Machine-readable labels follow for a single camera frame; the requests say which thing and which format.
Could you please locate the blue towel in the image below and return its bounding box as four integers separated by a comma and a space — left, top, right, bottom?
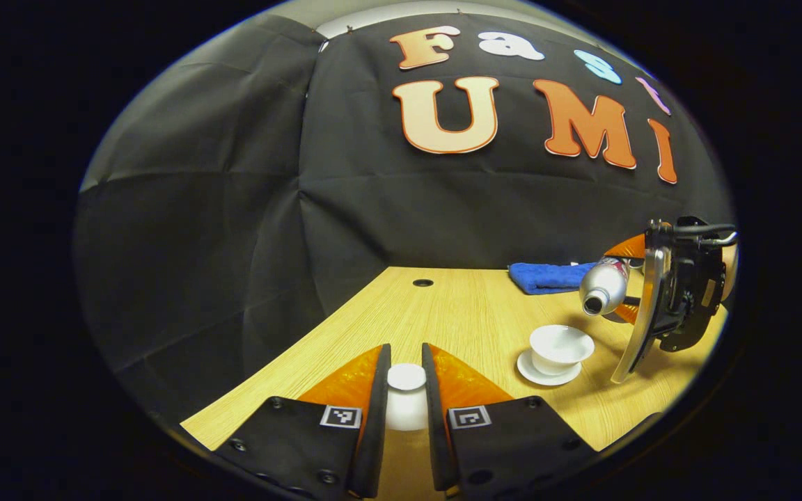
509, 262, 600, 296

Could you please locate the white saucer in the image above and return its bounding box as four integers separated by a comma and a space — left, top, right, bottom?
517, 350, 583, 387

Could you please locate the black backdrop cloth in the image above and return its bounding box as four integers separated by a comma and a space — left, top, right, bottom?
74, 13, 734, 418

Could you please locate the white teacup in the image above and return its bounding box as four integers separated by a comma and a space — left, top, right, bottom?
529, 324, 595, 376

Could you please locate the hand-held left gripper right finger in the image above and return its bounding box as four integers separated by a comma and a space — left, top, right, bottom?
422, 343, 600, 500

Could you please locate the silver water bottle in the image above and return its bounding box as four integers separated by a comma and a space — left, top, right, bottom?
579, 257, 631, 317

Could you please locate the white teacup lid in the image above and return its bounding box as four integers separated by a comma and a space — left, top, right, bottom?
385, 363, 431, 432

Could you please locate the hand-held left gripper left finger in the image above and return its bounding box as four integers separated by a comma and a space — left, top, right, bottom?
213, 344, 393, 500

